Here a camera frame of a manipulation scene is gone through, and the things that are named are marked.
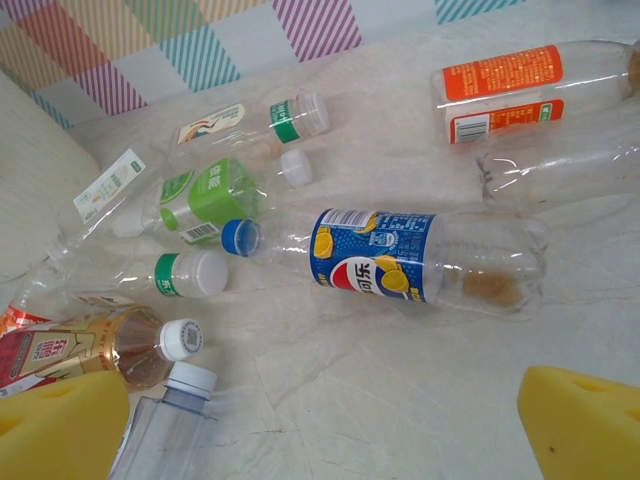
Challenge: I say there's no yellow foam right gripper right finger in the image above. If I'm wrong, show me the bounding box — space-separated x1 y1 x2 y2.
516 366 640 480

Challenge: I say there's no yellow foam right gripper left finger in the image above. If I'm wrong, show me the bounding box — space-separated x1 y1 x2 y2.
0 368 131 480

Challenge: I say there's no red gold label tea bottle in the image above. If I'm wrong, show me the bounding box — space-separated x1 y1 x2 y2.
0 305 206 399

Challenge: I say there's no clear unlabelled water bottle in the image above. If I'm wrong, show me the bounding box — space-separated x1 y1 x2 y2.
108 360 220 480

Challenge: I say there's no green band white cap bottle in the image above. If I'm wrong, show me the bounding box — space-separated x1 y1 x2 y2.
9 248 230 321

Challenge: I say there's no white box green label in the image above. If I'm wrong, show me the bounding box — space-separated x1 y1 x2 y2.
44 147 169 266

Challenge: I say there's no red label cola bottle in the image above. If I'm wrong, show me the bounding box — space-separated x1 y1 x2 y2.
474 97 640 214

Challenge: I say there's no blue label cola bottle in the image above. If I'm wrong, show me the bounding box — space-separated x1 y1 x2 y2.
221 207 551 319

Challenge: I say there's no lime green label bottle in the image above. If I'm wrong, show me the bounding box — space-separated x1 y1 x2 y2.
110 157 264 247

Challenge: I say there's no clear bottle white cap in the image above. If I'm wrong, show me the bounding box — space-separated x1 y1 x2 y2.
219 144 316 190

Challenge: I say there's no orange label plastic bottle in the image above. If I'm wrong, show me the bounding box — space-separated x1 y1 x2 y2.
430 39 640 146

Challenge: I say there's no cream label green band bottle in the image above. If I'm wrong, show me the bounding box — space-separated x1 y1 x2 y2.
168 91 332 164

